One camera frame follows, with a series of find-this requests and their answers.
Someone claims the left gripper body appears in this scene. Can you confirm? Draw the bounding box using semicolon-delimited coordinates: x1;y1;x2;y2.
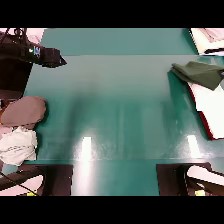
40;47;68;69

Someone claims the pink garment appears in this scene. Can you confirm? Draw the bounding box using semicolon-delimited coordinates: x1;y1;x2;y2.
203;28;224;44
0;28;46;45

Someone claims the brown garment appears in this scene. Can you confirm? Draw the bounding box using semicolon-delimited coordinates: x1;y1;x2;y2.
0;96;48;128

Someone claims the white garment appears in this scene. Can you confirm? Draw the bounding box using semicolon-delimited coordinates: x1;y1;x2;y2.
189;28;224;56
0;125;39;167
188;81;224;140

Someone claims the dark green garment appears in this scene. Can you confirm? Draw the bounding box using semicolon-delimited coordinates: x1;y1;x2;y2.
170;60;224;92

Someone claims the red garment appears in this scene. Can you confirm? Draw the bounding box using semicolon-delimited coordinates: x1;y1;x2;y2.
187;82;217;142

